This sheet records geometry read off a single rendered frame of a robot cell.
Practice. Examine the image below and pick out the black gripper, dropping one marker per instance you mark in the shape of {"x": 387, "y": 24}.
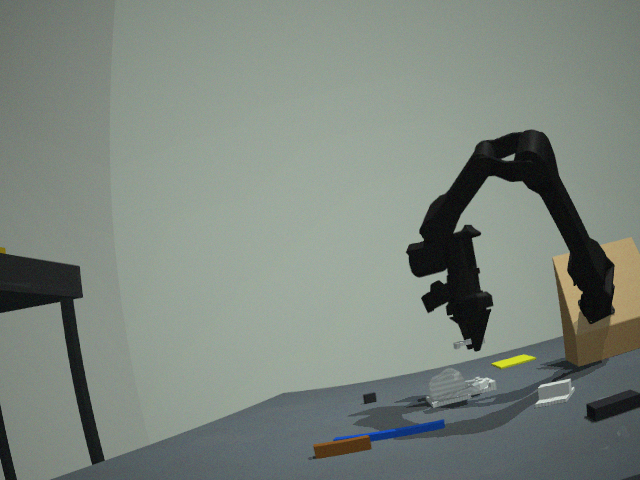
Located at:
{"x": 470, "y": 312}

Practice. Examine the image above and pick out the blue long flat bar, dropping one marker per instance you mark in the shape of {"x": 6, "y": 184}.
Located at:
{"x": 397, "y": 432}

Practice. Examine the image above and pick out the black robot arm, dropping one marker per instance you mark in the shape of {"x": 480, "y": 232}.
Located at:
{"x": 535, "y": 165}

